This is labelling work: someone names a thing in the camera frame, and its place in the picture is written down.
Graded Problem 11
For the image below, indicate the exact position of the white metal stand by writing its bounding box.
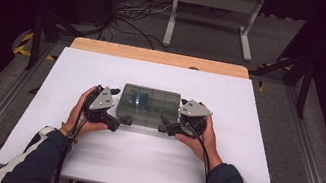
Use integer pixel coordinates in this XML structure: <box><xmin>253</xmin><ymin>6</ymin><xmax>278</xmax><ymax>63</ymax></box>
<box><xmin>161</xmin><ymin>0</ymin><xmax>266</xmax><ymax>64</ymax></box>

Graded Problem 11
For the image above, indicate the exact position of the black metal stand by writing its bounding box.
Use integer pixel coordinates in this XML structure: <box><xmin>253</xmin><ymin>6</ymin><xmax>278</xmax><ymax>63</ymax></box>
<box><xmin>242</xmin><ymin>46</ymin><xmax>318</xmax><ymax>121</ymax></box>
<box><xmin>24</xmin><ymin>0</ymin><xmax>81</xmax><ymax>79</ymax></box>

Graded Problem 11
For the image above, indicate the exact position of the left hand-held gripper cable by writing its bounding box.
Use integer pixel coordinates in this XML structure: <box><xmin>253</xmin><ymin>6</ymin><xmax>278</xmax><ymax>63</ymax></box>
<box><xmin>53</xmin><ymin>88</ymin><xmax>94</xmax><ymax>183</ymax></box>

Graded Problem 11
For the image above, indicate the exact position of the right hand-held gripper cable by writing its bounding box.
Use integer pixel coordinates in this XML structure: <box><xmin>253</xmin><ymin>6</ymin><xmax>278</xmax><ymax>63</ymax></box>
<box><xmin>176</xmin><ymin>122</ymin><xmax>226</xmax><ymax>183</ymax></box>

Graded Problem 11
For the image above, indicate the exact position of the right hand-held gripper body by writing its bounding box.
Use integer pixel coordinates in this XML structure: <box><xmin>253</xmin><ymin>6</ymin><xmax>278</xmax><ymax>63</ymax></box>
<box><xmin>164</xmin><ymin>96</ymin><xmax>216</xmax><ymax>144</ymax></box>

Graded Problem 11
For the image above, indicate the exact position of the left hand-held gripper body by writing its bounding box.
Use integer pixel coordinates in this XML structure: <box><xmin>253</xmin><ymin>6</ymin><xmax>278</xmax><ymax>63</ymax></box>
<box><xmin>80</xmin><ymin>82</ymin><xmax>127</xmax><ymax>133</ymax></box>

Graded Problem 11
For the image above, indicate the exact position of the person's right hand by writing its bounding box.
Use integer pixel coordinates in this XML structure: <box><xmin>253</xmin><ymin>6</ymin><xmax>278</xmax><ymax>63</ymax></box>
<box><xmin>169</xmin><ymin>100</ymin><xmax>233</xmax><ymax>173</ymax></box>

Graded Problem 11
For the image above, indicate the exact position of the hand-held gripper cable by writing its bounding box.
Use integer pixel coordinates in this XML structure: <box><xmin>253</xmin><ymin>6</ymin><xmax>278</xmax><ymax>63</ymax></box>
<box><xmin>176</xmin><ymin>122</ymin><xmax>226</xmax><ymax>183</ymax></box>
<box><xmin>53</xmin><ymin>88</ymin><xmax>94</xmax><ymax>183</ymax></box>

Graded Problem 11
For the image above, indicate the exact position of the person's left hand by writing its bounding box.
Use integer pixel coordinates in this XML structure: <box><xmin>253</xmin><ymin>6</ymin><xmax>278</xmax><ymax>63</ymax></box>
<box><xmin>59</xmin><ymin>80</ymin><xmax>117</xmax><ymax>145</ymax></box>

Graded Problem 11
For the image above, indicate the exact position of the white table board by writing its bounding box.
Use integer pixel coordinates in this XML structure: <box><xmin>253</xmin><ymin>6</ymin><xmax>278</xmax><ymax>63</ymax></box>
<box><xmin>0</xmin><ymin>37</ymin><xmax>297</xmax><ymax>183</ymax></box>

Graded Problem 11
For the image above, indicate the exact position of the grey plastic compartment box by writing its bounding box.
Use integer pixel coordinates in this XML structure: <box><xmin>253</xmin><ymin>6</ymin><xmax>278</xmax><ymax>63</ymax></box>
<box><xmin>113</xmin><ymin>81</ymin><xmax>185</xmax><ymax>135</ymax></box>

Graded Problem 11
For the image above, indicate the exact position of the thin wrist bracelet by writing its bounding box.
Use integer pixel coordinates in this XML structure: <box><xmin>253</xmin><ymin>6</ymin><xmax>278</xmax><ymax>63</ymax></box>
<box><xmin>57</xmin><ymin>122</ymin><xmax>82</xmax><ymax>142</ymax></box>

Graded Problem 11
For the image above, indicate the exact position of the bundle of black floor cables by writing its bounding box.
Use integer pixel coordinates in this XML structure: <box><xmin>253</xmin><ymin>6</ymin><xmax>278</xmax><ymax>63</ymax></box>
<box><xmin>97</xmin><ymin>0</ymin><xmax>178</xmax><ymax>54</ymax></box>

